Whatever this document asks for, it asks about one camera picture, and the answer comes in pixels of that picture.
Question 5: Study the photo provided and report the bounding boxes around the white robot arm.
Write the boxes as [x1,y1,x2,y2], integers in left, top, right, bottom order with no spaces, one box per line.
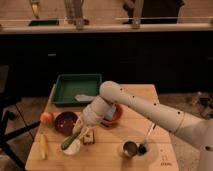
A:
[73,81,213,171]

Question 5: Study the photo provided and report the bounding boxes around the blue sponge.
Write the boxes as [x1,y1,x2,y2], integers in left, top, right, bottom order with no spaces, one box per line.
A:
[105,105,116,121]

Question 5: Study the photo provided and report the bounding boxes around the red apple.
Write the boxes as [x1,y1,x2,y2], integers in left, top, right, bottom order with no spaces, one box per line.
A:
[40,112,54,126]

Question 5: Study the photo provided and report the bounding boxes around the dark red bowl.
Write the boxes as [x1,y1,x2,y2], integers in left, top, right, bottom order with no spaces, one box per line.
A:
[55,112,78,136]

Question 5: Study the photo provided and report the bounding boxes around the green plastic tray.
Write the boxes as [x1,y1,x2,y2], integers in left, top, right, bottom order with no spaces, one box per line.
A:
[51,74,102,107]

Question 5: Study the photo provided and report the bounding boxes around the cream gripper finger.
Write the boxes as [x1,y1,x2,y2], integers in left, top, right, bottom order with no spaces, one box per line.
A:
[72,117,83,134]
[77,127,90,140]

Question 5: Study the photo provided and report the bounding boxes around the green pepper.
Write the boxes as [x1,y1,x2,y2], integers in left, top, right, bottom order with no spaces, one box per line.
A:
[61,132,80,150]

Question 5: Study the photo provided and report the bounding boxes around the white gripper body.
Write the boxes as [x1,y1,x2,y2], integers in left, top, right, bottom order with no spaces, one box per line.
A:
[82,96,112,126]

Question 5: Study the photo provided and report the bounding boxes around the black measuring spoon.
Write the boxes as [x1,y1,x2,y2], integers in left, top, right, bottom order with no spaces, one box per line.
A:
[138,123,156,155]

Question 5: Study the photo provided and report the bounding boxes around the orange bowl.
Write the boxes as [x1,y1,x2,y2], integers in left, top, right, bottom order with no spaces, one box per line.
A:
[102,104,123,126]

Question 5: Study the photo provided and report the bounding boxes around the black chair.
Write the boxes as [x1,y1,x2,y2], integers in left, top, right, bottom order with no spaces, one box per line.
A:
[0,65,40,171]

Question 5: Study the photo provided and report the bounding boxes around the white paper cup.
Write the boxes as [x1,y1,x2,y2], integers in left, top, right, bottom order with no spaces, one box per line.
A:
[62,143,81,155]

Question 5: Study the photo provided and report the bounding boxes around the metal cup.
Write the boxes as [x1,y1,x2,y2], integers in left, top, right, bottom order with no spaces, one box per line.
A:
[121,141,138,158]

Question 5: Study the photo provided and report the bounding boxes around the brown chocolate bar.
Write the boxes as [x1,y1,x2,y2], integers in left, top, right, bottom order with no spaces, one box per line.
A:
[83,130,95,145]

